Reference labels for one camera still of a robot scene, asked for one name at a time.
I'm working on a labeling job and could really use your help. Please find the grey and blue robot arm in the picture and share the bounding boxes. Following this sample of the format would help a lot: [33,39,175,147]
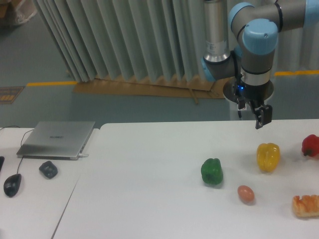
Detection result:
[201,0,319,129]

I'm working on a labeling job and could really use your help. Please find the black mouse cable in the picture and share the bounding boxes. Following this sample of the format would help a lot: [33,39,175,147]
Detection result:
[0,125,38,175]

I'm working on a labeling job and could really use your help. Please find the cardboard box in plastic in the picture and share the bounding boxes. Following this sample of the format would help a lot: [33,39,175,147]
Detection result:
[0,0,37,27]

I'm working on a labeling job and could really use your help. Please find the dark grey small controller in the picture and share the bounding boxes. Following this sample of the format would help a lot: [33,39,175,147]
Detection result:
[39,161,58,179]

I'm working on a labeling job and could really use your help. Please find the red bell pepper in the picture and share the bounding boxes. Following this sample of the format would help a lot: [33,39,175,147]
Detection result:
[302,134,319,157]

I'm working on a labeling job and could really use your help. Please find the glazed pastry bread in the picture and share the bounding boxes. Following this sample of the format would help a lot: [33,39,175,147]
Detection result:
[292,195,319,218]

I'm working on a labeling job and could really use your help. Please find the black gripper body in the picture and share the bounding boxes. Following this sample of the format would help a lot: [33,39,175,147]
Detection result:
[231,80,272,105]

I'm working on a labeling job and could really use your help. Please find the silver closed laptop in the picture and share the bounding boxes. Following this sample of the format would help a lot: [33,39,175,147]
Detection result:
[16,121,95,160]

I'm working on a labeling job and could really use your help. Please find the yellow bell pepper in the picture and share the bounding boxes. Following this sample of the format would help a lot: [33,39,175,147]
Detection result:
[256,143,281,172]

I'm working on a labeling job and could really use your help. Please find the pale green pleated curtain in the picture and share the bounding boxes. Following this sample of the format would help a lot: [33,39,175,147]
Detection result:
[32,0,319,83]

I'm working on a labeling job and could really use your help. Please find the brown egg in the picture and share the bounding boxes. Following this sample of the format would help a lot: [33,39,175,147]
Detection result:
[237,185,255,202]

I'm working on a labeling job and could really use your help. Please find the white laptop charging cable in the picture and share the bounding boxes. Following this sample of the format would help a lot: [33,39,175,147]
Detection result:
[79,128,99,158]

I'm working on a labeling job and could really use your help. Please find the flat brown cardboard sheet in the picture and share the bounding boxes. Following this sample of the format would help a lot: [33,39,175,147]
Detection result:
[73,74,230,104]

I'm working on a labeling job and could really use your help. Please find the black computer mouse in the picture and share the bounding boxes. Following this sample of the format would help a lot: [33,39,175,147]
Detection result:
[3,173,22,198]

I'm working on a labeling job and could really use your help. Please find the black keyboard edge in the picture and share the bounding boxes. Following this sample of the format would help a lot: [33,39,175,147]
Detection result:
[0,156,4,172]

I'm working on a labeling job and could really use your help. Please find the green bell pepper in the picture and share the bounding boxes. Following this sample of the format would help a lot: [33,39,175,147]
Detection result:
[200,158,223,185]

